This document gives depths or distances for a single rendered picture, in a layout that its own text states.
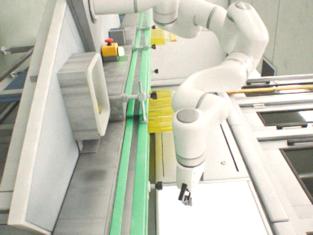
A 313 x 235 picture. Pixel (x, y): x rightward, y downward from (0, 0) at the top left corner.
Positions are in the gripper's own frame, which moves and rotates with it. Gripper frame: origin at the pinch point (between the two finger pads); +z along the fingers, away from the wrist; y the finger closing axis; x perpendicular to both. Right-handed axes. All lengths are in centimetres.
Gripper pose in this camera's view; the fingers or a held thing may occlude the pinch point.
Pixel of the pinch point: (192, 189)
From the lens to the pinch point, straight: 84.6
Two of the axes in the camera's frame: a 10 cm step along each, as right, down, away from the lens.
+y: -4.4, 6.4, -6.3
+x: 8.9, 2.1, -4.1
